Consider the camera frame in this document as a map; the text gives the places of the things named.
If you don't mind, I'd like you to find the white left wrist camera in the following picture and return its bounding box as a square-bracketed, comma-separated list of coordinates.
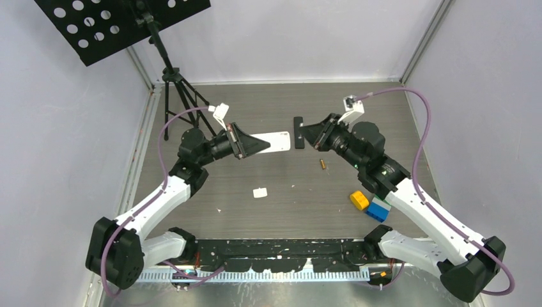
[208, 103, 229, 129]

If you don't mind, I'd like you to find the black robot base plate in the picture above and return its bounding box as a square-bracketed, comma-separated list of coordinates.
[170, 239, 398, 279]

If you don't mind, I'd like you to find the blue green white brick stack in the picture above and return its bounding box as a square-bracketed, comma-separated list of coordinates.
[365, 197, 392, 223]

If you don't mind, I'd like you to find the black music stand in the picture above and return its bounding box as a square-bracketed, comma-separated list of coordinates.
[33, 0, 217, 142]

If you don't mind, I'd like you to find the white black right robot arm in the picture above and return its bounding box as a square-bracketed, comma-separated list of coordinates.
[299, 113, 506, 303]

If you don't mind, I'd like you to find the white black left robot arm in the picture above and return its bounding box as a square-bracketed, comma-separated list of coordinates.
[85, 123, 271, 290]

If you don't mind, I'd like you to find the white air conditioner remote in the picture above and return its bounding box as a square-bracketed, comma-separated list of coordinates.
[252, 131, 291, 154]

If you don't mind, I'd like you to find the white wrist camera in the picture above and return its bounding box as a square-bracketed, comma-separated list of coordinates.
[208, 103, 229, 129]
[338, 95, 365, 125]

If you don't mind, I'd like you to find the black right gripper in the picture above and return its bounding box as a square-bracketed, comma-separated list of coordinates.
[298, 113, 365, 171]

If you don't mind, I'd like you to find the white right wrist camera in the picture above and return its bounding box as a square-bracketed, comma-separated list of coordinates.
[338, 95, 365, 125]

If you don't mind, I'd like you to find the yellow toy brick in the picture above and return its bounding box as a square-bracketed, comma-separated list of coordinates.
[350, 191, 370, 211]

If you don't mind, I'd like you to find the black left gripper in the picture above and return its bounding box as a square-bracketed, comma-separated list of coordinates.
[198, 123, 270, 167]

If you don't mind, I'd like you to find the white remote battery cover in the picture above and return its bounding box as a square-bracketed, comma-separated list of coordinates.
[252, 187, 268, 199]

